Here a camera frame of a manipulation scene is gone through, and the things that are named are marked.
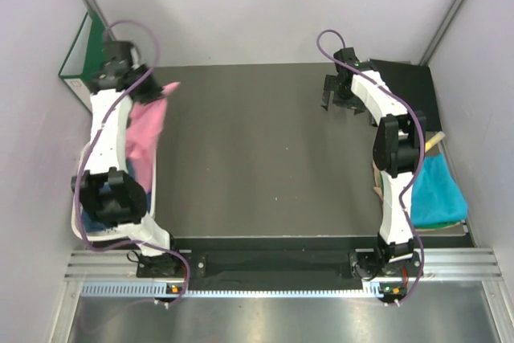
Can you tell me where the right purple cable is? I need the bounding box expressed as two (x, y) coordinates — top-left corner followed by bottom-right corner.
(316, 29), (427, 306)

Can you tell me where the purple cable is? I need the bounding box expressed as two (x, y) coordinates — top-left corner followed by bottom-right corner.
(316, 29), (427, 306)
(73, 19), (190, 304)

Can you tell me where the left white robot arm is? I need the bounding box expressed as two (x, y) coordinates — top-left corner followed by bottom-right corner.
(71, 40), (184, 278)

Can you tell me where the green folded towel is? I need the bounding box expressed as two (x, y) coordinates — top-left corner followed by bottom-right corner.
(414, 221), (462, 232)

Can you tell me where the white perforated plastic basket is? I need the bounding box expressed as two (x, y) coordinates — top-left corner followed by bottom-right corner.
(71, 133), (158, 244)

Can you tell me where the green lever arch binder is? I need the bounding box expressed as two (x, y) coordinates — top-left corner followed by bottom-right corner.
(58, 13), (105, 112)

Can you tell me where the turquoise folded towel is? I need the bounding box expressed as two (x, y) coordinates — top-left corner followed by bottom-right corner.
(411, 154), (468, 226)

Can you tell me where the grey slotted cable duct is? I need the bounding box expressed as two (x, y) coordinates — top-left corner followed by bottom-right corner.
(80, 280), (406, 298)

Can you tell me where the aluminium extrusion rail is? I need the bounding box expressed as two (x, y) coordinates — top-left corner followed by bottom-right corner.
(64, 248), (502, 281)

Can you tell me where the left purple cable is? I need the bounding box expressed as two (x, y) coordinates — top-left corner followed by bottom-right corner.
(73, 19), (190, 304)

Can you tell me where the dark blue towel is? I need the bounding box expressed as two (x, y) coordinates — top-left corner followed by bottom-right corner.
(80, 191), (155, 239)

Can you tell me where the pink towel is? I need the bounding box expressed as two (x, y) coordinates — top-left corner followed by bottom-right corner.
(125, 82), (181, 193)

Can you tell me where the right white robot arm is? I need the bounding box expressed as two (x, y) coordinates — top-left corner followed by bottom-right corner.
(321, 47), (426, 276)

